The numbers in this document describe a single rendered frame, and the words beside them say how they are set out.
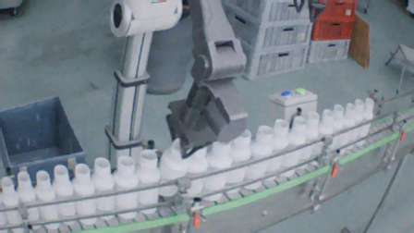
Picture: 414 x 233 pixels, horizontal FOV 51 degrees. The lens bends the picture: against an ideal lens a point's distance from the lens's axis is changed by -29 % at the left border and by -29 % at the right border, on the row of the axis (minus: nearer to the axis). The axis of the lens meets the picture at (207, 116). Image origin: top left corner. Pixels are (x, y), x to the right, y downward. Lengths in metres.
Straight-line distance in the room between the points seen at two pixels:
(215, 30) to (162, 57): 2.39
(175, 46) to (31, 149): 1.75
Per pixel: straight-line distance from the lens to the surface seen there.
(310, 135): 1.48
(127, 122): 1.98
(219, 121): 1.03
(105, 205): 1.23
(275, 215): 1.58
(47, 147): 1.88
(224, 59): 1.01
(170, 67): 3.45
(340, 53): 4.70
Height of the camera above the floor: 1.92
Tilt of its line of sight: 34 degrees down
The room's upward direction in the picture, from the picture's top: 12 degrees clockwise
